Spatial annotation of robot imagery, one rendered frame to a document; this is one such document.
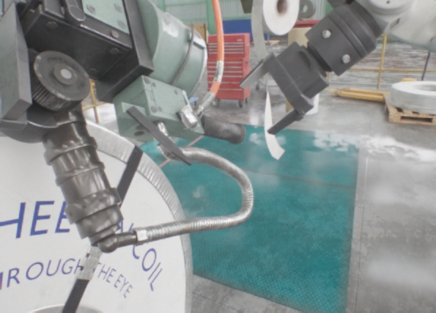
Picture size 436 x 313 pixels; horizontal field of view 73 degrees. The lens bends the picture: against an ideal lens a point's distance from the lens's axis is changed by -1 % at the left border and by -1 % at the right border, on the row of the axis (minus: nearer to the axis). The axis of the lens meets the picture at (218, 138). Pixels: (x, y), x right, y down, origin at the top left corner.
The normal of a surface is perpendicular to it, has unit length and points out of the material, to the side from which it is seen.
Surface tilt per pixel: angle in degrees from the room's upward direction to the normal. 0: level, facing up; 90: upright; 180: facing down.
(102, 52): 137
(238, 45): 90
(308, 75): 65
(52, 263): 90
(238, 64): 90
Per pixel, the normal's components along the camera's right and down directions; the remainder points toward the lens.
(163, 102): 0.77, -0.42
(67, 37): 0.29, 0.90
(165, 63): 0.72, 0.40
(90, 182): 0.47, -0.33
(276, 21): 0.62, 0.25
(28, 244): 0.90, 0.12
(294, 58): -0.57, -0.12
